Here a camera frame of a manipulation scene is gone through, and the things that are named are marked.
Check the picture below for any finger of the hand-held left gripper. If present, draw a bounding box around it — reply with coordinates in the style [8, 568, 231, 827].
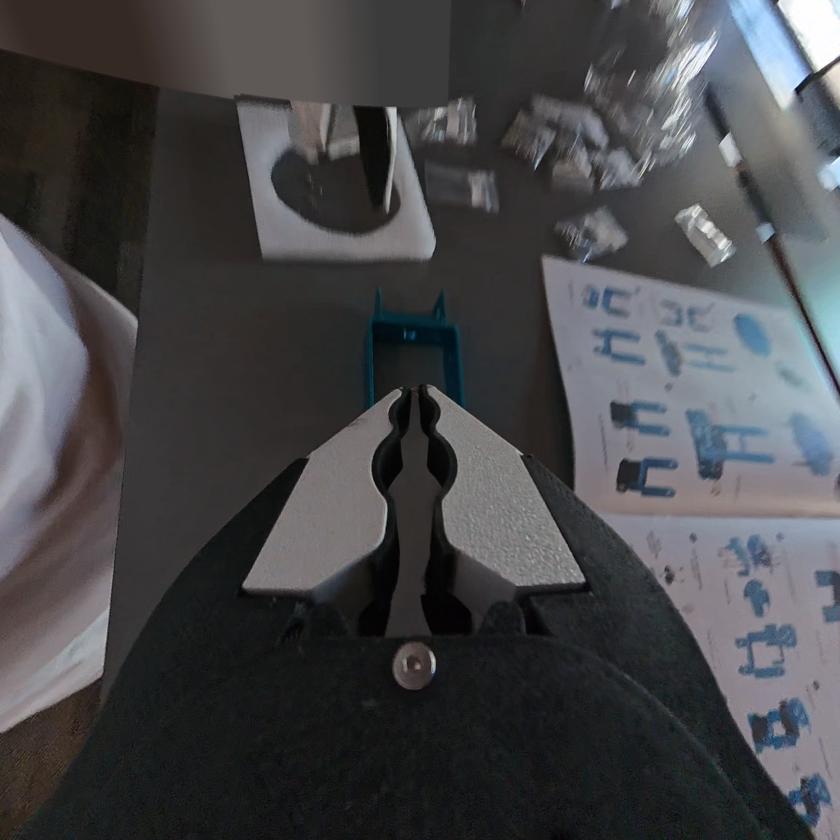
[353, 104, 401, 216]
[290, 101, 358, 165]

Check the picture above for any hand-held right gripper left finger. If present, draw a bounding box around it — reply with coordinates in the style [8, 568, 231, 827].
[241, 386, 421, 639]

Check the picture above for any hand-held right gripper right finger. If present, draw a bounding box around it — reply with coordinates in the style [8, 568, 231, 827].
[419, 383, 588, 637]

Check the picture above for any blue metal U bracket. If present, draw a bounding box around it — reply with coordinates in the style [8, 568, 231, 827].
[361, 318, 467, 411]
[373, 287, 450, 332]

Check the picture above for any dark grey desk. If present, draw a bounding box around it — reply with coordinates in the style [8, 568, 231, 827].
[101, 0, 840, 723]

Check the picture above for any white foam block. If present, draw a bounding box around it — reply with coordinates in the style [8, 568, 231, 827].
[236, 95, 437, 263]

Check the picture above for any printed instruction manual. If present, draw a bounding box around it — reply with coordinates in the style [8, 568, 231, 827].
[541, 255, 840, 840]

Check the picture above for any pile of clear parts bags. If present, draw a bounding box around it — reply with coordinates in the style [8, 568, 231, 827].
[402, 0, 737, 269]

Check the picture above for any person's white shirt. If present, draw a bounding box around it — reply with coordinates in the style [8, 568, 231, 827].
[0, 213, 140, 732]

